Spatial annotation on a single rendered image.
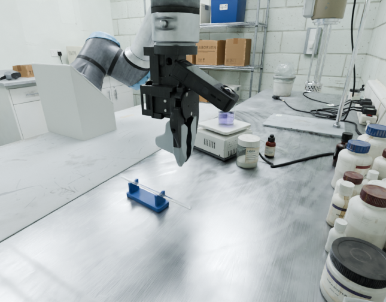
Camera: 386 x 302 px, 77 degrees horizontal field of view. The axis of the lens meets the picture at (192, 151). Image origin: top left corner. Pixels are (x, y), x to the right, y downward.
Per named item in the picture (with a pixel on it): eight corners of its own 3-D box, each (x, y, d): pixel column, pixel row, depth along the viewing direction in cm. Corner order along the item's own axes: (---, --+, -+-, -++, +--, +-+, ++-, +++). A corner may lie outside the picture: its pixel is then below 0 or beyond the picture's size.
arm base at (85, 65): (50, 73, 88) (63, 51, 90) (82, 97, 100) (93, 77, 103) (75, 74, 80) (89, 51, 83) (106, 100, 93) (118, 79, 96)
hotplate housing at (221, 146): (179, 143, 83) (179, 120, 80) (206, 134, 91) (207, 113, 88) (230, 165, 68) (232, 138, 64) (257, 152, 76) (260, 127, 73)
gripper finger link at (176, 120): (179, 141, 45) (181, 94, 42) (188, 142, 45) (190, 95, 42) (167, 148, 41) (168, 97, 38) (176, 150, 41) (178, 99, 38)
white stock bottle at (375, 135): (386, 177, 61) (404, 128, 56) (370, 184, 58) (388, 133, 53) (358, 166, 67) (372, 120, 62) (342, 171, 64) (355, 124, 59)
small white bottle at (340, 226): (332, 258, 38) (342, 227, 36) (321, 247, 40) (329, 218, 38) (344, 254, 39) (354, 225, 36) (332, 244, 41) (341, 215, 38)
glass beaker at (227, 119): (229, 122, 76) (231, 96, 73) (237, 127, 72) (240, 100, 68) (212, 124, 74) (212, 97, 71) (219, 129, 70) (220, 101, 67)
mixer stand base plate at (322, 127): (261, 126, 100) (261, 123, 100) (272, 114, 116) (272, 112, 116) (345, 138, 87) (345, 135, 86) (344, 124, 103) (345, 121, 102)
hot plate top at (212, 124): (196, 126, 75) (196, 123, 74) (222, 118, 82) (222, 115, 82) (226, 135, 67) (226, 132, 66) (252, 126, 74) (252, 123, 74)
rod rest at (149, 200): (125, 196, 54) (124, 182, 52) (137, 189, 56) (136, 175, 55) (158, 213, 48) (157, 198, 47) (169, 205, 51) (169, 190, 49)
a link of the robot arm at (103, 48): (76, 63, 96) (91, 37, 100) (108, 81, 101) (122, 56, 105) (75, 49, 86) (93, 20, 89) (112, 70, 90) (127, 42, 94)
